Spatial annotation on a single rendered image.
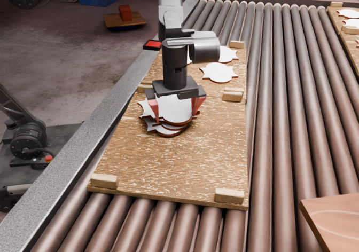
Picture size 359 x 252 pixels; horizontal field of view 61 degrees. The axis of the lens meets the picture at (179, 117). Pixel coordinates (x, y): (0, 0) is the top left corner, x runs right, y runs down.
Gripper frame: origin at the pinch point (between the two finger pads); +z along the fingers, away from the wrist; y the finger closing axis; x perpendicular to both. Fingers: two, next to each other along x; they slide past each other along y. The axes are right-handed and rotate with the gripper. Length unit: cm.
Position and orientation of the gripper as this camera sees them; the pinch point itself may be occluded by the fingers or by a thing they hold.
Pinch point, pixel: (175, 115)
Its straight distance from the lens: 78.8
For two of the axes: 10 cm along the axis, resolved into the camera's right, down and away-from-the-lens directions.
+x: -2.8, -5.6, 7.8
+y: 9.6, -1.6, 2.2
